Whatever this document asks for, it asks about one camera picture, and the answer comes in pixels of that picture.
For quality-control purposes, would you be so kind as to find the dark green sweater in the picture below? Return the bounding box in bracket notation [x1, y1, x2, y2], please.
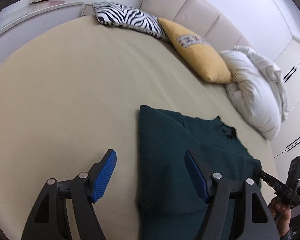
[138, 105, 261, 239]

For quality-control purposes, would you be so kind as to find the person right hand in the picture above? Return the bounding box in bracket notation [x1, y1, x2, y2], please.
[268, 197, 292, 238]

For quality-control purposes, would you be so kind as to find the white folded duvet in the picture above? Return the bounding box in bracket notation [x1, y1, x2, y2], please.
[220, 46, 288, 141]

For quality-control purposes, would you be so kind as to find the beige bed with sheet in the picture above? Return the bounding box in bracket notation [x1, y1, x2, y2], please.
[0, 16, 277, 239]

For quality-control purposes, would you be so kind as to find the white wardrobe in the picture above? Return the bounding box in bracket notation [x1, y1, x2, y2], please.
[271, 0, 300, 180]

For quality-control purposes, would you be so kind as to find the yellow pillow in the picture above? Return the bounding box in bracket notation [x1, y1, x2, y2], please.
[158, 18, 232, 84]

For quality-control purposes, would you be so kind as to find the white window sill ledge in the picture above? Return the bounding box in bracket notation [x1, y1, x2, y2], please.
[0, 2, 84, 64]

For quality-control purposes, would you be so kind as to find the beige padded headboard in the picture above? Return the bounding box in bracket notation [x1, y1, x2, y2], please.
[140, 0, 251, 51]

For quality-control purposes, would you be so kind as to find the white nightstand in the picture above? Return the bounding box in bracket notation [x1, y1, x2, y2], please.
[81, 3, 95, 17]

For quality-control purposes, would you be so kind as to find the zebra print pillow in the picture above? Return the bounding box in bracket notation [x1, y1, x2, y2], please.
[91, 2, 169, 41]

